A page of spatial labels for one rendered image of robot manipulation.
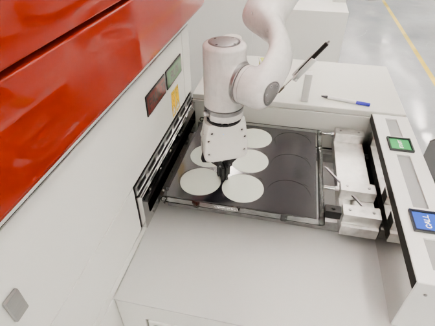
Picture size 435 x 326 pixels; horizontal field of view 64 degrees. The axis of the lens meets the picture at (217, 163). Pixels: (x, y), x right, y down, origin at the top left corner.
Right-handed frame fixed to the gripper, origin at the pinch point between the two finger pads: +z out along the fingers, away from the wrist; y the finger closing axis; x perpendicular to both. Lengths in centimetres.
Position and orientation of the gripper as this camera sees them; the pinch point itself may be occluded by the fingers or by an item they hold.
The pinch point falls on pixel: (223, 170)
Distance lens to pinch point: 84.7
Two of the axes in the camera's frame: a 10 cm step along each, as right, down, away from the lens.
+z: 0.0, 7.8, 6.2
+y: 9.7, -1.7, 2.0
